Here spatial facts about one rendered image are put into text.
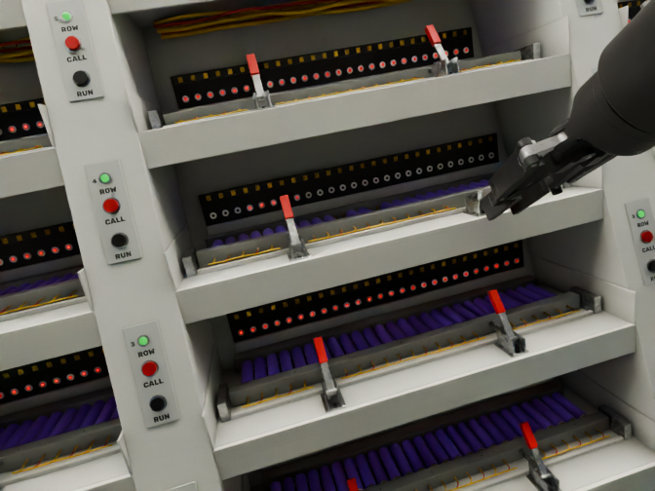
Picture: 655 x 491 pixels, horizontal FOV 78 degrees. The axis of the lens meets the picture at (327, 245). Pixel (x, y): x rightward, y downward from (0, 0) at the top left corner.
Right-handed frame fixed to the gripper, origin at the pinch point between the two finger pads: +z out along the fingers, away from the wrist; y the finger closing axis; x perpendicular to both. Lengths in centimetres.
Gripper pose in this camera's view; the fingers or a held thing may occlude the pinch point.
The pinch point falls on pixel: (512, 197)
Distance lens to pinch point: 55.0
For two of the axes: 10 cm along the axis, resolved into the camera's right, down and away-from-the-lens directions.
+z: -0.7, 2.8, 9.6
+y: 9.6, -2.3, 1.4
